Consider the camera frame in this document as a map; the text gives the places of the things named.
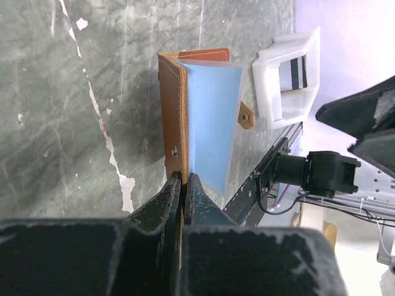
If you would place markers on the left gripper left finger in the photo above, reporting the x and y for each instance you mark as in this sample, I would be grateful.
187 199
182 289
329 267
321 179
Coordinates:
155 247

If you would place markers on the white credit cards in tray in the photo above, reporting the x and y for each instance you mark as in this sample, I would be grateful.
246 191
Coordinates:
298 73

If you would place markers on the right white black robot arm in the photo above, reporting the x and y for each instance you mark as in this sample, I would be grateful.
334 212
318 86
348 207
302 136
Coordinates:
367 116

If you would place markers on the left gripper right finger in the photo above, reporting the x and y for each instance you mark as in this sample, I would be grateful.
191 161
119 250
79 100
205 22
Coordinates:
214 250

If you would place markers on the white plastic card tray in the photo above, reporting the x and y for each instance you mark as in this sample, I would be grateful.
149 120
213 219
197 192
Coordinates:
276 101

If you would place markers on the brown leather card holder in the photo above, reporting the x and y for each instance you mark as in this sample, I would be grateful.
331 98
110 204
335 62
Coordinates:
200 97

